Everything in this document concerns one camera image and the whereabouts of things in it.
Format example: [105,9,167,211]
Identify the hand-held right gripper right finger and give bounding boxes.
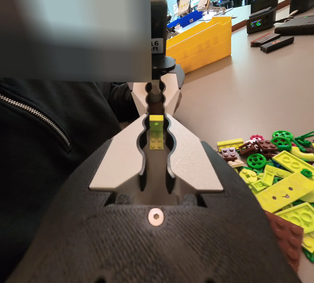
[164,113,224,200]

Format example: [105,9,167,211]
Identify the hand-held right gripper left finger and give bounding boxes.
[89,114,148,199]

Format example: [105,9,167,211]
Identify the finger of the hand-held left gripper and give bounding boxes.
[159,73,182,116]
[131,82,149,117]

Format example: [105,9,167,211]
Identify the small lime brown brick block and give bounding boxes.
[149,115,164,151]

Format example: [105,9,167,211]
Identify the person's left hand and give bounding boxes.
[150,102,164,116]

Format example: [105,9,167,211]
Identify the blue plastic bin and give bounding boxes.
[167,10,204,28]

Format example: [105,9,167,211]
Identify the yellow box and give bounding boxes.
[166,16,232,74]

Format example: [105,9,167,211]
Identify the pile of loose toy bricks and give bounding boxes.
[217,129,314,271]

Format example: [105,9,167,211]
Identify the black charger case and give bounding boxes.
[246,0,279,35]

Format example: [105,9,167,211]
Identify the black flat device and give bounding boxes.
[274,15,314,35]

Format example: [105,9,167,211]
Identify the black storage case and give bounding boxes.
[289,0,314,15]

